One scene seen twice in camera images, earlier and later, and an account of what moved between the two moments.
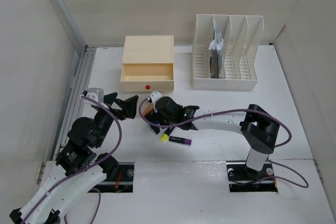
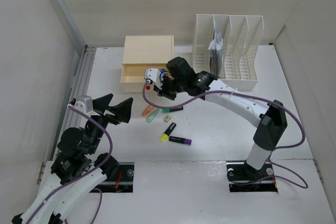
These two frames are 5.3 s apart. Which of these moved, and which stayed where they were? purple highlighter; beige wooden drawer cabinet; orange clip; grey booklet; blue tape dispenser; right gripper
Moved: blue tape dispenser; right gripper
Stayed: orange clip; beige wooden drawer cabinet; grey booklet; purple highlighter
